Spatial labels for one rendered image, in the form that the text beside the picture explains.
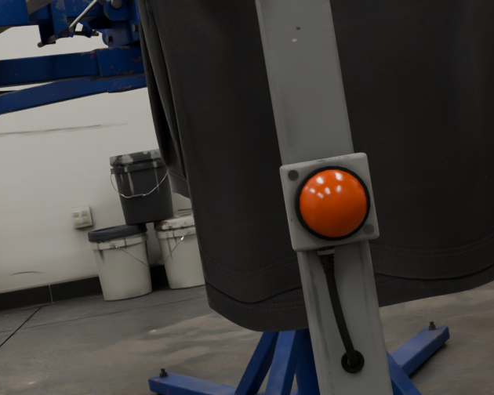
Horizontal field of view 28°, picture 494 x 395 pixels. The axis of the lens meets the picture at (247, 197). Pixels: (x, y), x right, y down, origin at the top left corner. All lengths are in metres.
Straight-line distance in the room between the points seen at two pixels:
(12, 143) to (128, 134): 0.64
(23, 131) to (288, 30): 5.03
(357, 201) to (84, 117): 5.02
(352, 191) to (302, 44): 0.09
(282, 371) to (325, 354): 1.49
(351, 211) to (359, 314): 0.08
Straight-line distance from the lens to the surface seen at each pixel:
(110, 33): 2.10
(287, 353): 2.09
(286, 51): 0.57
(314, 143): 0.57
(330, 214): 0.53
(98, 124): 5.52
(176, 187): 0.94
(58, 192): 5.55
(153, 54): 0.86
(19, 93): 2.58
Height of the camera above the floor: 0.69
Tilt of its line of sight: 3 degrees down
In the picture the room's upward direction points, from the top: 10 degrees counter-clockwise
